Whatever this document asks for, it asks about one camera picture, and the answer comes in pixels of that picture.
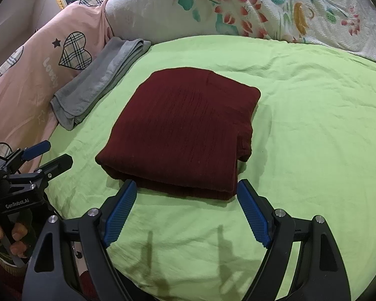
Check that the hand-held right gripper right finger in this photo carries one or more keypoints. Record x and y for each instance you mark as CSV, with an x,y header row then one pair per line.
x,y
253,213

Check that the light green bed sheet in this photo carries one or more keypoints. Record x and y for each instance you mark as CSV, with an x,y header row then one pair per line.
x,y
300,138

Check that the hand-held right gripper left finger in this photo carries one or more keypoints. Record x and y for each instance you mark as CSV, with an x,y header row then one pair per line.
x,y
122,213

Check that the folded grey towel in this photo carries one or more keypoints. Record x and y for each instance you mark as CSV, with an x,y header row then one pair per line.
x,y
94,78

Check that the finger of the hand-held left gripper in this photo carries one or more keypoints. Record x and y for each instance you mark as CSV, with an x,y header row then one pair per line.
x,y
36,150
58,164

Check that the pink heart print pillow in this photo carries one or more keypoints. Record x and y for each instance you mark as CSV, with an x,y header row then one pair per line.
x,y
31,78

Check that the person's left forearm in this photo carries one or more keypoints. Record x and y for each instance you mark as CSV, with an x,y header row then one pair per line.
x,y
3,265

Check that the maroon knit sweater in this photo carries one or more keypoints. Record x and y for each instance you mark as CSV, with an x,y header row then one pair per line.
x,y
181,125

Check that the white floral quilt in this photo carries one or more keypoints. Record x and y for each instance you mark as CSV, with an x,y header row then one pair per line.
x,y
206,3

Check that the person's left hand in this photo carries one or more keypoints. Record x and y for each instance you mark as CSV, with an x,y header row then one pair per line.
x,y
18,232

